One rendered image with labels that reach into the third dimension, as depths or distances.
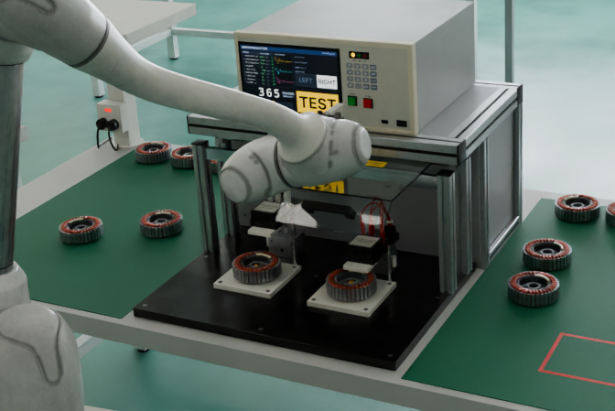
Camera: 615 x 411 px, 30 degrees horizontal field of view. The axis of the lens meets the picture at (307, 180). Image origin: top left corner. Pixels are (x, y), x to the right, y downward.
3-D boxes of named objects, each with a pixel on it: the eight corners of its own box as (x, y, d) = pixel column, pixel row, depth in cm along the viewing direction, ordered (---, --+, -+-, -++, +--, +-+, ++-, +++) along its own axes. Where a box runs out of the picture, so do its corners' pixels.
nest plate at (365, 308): (369, 318, 246) (368, 312, 245) (307, 306, 252) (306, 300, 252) (396, 286, 258) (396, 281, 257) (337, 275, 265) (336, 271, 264)
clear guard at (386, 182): (381, 239, 227) (380, 210, 225) (275, 221, 238) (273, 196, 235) (441, 178, 253) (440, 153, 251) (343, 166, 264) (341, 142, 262)
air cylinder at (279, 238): (296, 259, 274) (294, 238, 272) (268, 254, 277) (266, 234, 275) (306, 251, 278) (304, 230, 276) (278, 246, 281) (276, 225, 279)
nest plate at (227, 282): (270, 298, 257) (270, 294, 256) (213, 287, 263) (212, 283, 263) (301, 270, 269) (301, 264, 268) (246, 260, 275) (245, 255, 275)
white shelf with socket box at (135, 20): (146, 190, 326) (125, 34, 309) (44, 175, 343) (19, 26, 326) (211, 148, 355) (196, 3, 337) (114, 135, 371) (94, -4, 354)
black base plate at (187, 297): (395, 372, 229) (394, 362, 228) (134, 316, 258) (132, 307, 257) (475, 270, 267) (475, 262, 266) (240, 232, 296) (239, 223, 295)
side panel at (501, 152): (485, 269, 267) (484, 140, 255) (473, 267, 269) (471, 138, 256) (522, 222, 290) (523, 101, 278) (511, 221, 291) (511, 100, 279)
